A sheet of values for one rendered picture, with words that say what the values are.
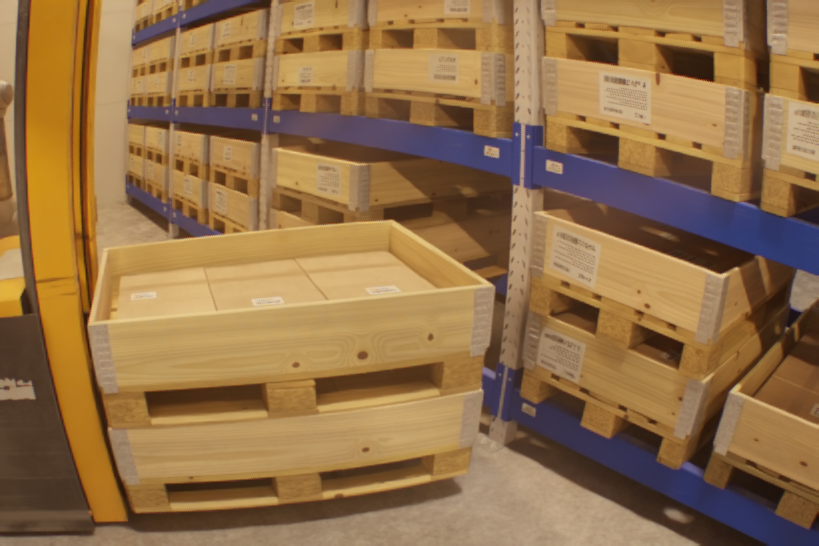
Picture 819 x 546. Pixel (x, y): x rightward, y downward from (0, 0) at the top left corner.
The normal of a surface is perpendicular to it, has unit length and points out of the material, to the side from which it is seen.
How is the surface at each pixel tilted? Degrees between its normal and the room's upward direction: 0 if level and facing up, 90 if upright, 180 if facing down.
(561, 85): 90
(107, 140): 90
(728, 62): 90
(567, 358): 90
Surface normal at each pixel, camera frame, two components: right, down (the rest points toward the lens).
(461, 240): 0.63, 0.26
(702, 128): -0.79, 0.17
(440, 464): 0.36, 0.31
